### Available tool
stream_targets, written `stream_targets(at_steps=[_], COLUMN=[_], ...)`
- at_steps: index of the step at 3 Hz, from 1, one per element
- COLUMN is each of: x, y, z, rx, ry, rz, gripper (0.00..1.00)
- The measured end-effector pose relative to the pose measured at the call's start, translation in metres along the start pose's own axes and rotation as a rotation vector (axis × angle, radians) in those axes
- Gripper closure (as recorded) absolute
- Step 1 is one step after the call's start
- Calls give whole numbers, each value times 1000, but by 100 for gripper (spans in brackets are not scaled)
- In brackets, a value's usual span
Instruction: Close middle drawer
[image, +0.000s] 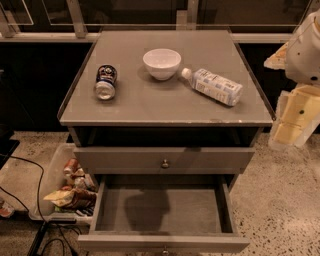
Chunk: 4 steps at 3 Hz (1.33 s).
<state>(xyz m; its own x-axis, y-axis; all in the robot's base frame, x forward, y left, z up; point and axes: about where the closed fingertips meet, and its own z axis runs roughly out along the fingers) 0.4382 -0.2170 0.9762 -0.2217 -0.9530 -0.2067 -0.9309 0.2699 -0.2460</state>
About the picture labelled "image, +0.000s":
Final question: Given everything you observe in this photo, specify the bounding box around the grey drawer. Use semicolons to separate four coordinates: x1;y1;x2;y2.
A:
74;147;254;175
78;175;250;256

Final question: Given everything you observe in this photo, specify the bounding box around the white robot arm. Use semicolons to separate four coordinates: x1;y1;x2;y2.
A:
264;10;320;150

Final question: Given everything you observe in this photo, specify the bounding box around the grey drawer cabinet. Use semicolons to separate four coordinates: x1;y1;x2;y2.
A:
56;29;277;176

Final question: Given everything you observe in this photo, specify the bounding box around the white plastic bottle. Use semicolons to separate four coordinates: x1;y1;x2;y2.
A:
181;68;243;107

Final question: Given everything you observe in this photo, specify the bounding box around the white ceramic bowl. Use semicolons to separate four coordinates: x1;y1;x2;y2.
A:
143;48;181;81

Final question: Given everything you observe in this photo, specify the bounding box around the metal window railing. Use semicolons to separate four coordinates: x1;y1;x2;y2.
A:
0;0;320;44

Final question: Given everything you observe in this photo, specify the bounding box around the blue soda can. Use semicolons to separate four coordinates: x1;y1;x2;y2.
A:
94;65;117;100

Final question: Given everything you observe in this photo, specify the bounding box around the orange snack can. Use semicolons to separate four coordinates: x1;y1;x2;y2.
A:
63;158;79;175

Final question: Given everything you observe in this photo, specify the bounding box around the brown snack bag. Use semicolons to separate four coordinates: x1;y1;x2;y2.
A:
44;189;96;209

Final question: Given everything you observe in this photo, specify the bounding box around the clear plastic storage bin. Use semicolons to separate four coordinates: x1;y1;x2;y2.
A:
29;143;92;225

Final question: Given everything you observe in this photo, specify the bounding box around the black furniture edge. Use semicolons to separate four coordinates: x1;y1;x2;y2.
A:
0;124;20;169

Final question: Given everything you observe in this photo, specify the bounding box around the red white object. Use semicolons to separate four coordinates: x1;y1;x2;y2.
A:
0;199;15;218

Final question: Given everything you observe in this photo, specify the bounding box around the black cable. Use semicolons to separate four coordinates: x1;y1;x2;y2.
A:
0;153;84;256

